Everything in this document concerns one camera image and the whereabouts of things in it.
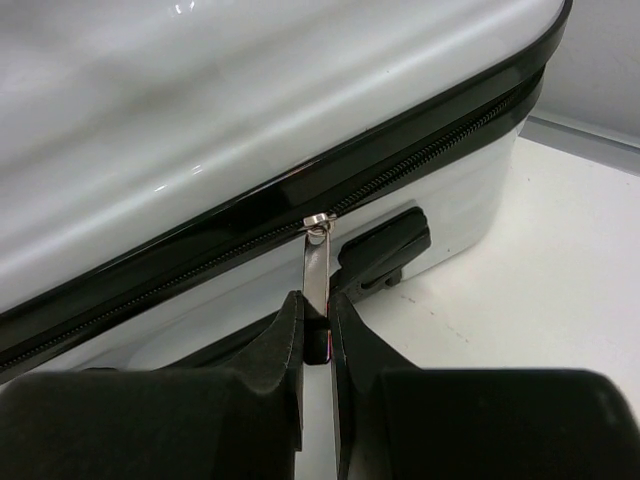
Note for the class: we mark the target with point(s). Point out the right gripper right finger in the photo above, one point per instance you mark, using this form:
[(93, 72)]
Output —
[(395, 420)]

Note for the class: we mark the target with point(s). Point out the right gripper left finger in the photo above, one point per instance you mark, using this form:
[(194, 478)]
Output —
[(239, 420)]

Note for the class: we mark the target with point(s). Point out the white kids suitcase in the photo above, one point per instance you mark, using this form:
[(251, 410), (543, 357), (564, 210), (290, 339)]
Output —
[(159, 158)]

